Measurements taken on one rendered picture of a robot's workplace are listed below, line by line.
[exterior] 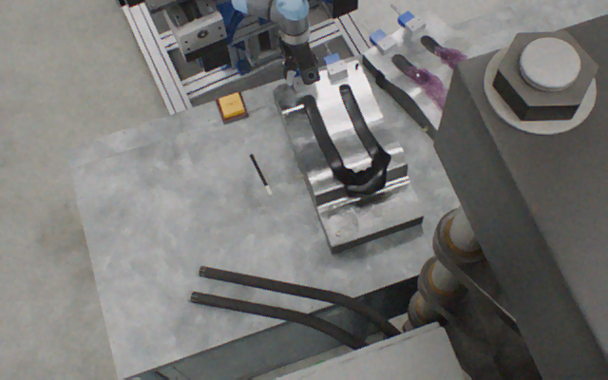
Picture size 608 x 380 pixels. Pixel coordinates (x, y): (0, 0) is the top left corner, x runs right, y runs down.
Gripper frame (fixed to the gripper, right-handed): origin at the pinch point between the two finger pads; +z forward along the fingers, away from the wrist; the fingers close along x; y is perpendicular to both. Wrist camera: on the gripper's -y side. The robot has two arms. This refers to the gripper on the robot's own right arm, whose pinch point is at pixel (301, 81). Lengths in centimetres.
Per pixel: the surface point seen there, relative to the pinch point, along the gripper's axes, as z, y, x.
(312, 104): 2.0, -6.9, -0.6
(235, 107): 6.6, 2.4, 20.1
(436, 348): -57, -89, 4
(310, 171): -2.6, -28.4, 7.3
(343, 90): 1.8, -6.0, -10.3
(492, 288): -63, -84, -6
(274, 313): 3, -59, 28
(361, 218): 4.3, -42.9, -1.8
